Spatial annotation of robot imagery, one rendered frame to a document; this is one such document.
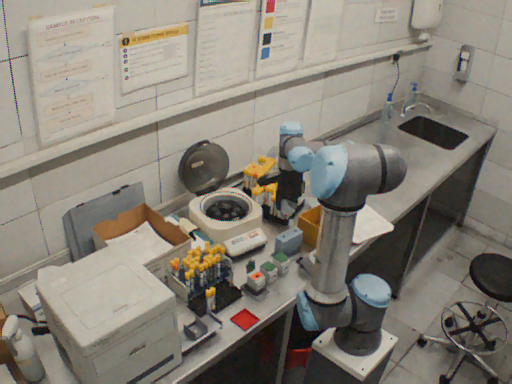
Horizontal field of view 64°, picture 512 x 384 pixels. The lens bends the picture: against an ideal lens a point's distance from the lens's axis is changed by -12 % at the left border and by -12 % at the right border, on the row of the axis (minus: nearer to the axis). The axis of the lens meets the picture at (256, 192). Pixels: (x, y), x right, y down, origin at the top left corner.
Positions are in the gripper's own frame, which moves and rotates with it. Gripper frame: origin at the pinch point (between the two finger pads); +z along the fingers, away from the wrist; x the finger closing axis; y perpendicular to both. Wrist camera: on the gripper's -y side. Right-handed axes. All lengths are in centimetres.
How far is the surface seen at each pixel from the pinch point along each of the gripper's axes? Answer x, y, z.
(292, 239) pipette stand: -2.8, 6.2, 7.6
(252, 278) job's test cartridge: -26.7, 1.3, 8.4
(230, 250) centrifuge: -13.1, -13.4, 11.9
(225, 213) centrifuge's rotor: -1.3, -21.3, 5.5
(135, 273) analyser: -62, -17, -15
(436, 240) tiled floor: 163, 70, 108
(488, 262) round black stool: 62, 91, 42
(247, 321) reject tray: -38.7, 5.0, 15.8
